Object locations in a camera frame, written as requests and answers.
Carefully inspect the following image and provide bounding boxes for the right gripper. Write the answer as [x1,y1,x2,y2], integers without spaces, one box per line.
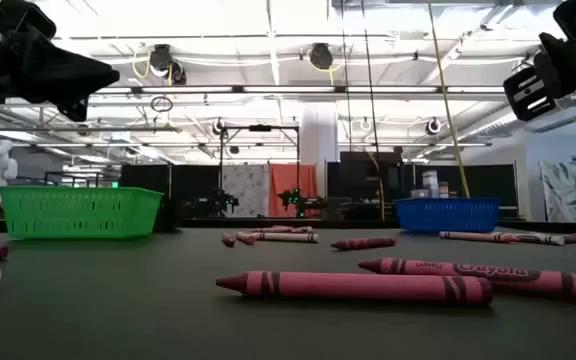
[532,32,576,100]

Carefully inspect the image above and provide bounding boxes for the leaf print cloth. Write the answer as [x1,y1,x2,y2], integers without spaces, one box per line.
[539,159,576,224]

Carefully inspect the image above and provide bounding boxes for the black partition panel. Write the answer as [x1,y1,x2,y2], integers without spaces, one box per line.
[119,163,221,220]
[401,162,519,207]

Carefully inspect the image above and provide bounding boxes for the green plastic basket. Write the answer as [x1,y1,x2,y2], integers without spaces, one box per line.
[0,185,165,240]

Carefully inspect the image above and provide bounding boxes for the stacked plastic containers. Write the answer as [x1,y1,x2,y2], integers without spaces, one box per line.
[409,169,450,200]

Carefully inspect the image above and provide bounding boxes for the blue plastic basket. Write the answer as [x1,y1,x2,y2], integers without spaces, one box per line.
[393,196,504,235]

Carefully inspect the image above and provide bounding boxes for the floral white cloth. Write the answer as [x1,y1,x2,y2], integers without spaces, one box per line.
[221,163,271,219]

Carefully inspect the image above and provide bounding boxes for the black table mat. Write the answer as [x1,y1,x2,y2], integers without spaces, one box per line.
[0,227,576,360]

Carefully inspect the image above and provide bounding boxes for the orange cloth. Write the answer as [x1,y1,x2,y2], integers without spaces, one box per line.
[267,163,320,219]

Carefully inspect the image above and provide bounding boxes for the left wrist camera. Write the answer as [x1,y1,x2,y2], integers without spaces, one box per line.
[56,95,90,123]

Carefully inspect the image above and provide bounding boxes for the black hanging ring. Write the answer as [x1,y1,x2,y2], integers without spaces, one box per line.
[149,95,175,114]

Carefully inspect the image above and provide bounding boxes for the yellow extension cable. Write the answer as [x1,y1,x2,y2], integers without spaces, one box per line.
[426,0,472,200]

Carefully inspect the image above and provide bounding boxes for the black robot station frame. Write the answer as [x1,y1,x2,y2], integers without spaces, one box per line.
[216,123,302,220]

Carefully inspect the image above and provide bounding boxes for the thin black hanging cable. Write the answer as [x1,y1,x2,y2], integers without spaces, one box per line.
[338,0,354,152]

